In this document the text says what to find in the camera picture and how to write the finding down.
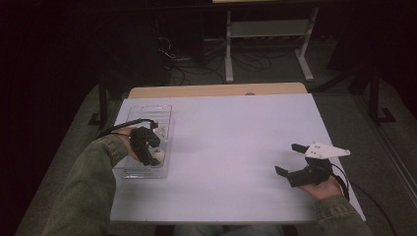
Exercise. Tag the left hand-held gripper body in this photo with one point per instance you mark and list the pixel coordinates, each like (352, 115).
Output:
(142, 137)

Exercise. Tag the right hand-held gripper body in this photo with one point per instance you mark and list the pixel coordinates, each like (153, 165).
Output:
(314, 172)

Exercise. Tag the white egg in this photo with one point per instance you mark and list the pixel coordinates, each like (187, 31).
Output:
(159, 154)

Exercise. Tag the clear plastic container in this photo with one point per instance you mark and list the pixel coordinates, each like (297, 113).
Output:
(164, 114)

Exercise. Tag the person's left hand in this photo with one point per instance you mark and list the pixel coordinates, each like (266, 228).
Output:
(126, 141)

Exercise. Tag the person's right hand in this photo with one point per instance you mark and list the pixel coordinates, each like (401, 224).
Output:
(324, 189)

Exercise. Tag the dark metal stand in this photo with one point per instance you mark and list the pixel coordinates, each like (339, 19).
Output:
(103, 98)
(375, 98)

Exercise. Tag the white table frame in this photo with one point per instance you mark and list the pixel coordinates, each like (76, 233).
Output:
(268, 29)

